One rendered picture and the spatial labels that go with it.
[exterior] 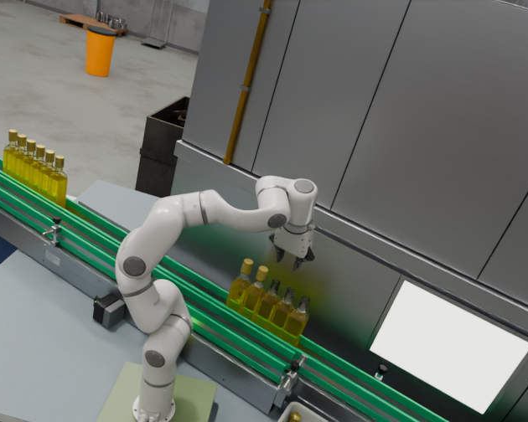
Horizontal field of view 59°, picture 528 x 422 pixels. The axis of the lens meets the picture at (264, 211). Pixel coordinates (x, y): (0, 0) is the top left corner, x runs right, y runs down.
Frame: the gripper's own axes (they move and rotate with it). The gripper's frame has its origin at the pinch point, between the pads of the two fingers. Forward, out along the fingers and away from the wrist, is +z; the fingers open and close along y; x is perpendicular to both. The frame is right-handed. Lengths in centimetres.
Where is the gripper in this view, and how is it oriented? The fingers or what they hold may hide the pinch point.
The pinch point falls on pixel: (288, 259)
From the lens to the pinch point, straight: 135.5
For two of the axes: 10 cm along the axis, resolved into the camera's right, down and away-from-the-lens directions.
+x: -5.2, 5.7, -6.4
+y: -8.5, -4.3, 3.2
